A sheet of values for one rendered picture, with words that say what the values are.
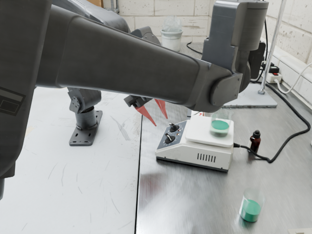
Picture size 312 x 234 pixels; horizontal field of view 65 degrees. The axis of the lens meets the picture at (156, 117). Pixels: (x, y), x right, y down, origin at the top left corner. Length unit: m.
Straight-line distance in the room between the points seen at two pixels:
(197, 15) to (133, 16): 0.71
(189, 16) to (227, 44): 2.67
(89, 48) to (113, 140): 0.59
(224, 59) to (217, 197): 0.36
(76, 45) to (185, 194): 0.48
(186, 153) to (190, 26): 2.47
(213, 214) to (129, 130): 0.38
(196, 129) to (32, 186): 0.43
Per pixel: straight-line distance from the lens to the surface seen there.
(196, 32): 3.04
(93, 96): 0.75
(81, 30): 0.18
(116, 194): 0.60
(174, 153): 0.65
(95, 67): 0.20
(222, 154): 0.63
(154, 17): 2.97
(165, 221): 0.55
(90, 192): 0.62
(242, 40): 0.35
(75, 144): 0.76
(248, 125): 0.88
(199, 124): 0.68
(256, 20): 0.35
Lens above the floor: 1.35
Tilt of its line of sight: 31 degrees down
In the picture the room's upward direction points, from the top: straight up
